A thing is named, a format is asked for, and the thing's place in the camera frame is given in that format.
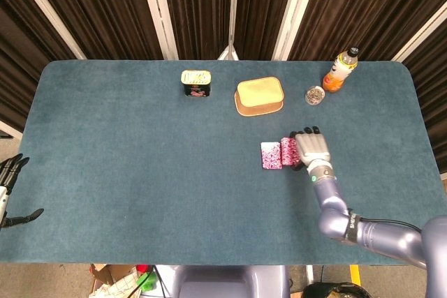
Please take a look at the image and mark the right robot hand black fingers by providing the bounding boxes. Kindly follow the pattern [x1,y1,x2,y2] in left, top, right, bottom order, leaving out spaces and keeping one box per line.
[288,126,332,173]

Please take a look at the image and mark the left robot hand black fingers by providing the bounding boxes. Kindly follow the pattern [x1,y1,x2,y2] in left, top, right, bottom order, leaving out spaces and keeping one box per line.
[0,153,45,231]

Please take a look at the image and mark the small clear glass jar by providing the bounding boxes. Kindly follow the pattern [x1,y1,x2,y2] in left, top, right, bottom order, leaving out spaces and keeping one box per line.
[305,84,326,106]

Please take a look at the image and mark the yellow sponge block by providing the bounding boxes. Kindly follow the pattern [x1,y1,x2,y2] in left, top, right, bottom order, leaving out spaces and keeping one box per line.
[233,76,284,117]

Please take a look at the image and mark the orange drink bottle black cap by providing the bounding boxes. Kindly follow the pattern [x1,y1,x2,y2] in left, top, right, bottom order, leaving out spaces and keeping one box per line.
[321,45,360,94]

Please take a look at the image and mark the dark brown curtain panel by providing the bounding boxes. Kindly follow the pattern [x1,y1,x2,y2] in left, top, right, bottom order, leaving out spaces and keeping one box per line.
[401,29,447,174]
[288,0,447,62]
[159,0,234,61]
[0,0,83,132]
[235,0,302,61]
[26,0,165,61]

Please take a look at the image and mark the black tin can yellow lid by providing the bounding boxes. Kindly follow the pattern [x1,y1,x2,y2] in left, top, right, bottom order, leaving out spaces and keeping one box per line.
[180,69,212,98]

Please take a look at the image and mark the blue felt table cover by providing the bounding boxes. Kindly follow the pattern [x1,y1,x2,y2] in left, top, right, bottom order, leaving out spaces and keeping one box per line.
[0,59,447,267]

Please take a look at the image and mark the cardboard box with paper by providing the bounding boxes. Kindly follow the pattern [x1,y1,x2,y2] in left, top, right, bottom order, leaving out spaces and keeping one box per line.
[89,263,141,298]

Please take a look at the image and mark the lavender robot torso base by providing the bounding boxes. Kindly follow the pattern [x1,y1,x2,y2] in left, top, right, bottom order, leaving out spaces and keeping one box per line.
[173,265,291,298]

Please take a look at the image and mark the thin white stand pole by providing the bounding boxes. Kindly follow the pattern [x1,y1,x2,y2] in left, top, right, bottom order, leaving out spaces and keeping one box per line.
[217,0,241,61]

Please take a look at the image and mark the green plastic object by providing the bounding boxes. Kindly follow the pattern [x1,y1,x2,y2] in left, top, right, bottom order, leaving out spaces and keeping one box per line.
[137,271,156,292]

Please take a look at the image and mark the black strap with white letters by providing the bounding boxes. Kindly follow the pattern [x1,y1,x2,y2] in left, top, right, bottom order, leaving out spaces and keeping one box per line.
[344,211,362,243]

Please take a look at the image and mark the white frame post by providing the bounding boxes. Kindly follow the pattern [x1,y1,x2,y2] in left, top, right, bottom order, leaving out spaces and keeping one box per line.
[6,0,87,60]
[390,8,447,64]
[137,0,179,61]
[271,0,323,61]

